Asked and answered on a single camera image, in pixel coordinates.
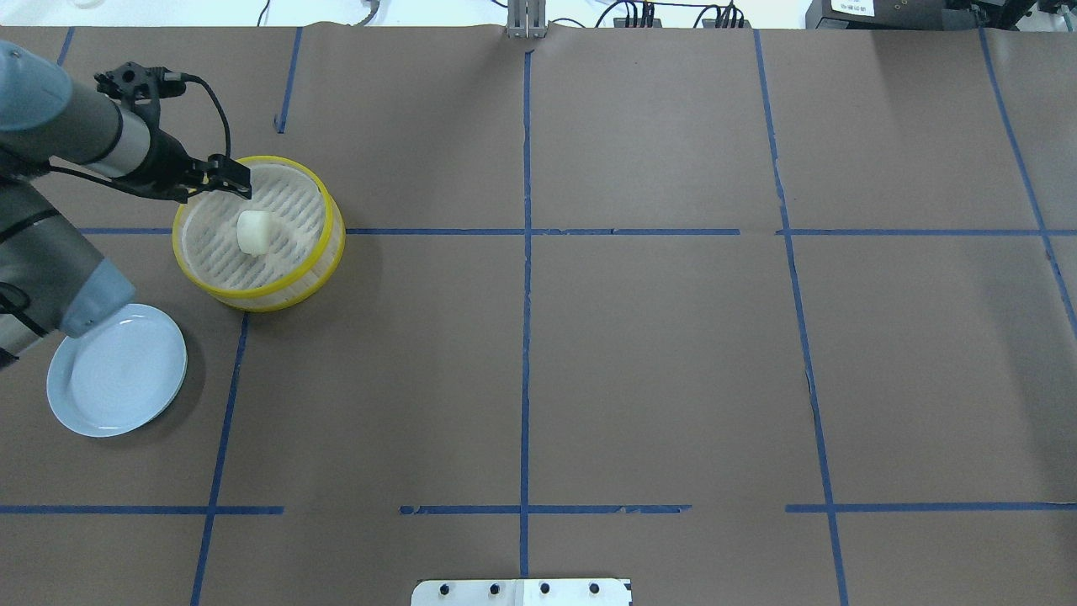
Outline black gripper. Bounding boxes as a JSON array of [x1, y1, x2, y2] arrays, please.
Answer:
[[126, 118, 253, 205]]

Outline white steamed bun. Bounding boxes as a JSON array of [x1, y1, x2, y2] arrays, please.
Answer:
[[236, 210, 274, 256]]

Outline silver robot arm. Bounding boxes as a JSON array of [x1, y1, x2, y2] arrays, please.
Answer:
[[1, 41, 253, 368]]

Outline yellow rimmed steamer basket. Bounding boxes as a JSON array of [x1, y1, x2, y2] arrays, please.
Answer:
[[172, 155, 346, 313]]

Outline light blue plate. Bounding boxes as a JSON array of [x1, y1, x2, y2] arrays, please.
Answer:
[[45, 304, 188, 439]]

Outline black desktop computer box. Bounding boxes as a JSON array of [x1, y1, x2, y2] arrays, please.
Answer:
[[805, 0, 1036, 31]]

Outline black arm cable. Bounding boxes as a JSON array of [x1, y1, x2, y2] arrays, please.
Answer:
[[50, 74, 233, 203]]

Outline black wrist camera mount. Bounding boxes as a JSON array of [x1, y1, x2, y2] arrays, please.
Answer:
[[93, 61, 186, 104]]

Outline aluminium frame post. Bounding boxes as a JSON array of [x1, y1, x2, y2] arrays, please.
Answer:
[[501, 0, 549, 39]]

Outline white pedestal column with base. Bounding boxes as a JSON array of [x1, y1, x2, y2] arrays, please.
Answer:
[[409, 577, 634, 605]]

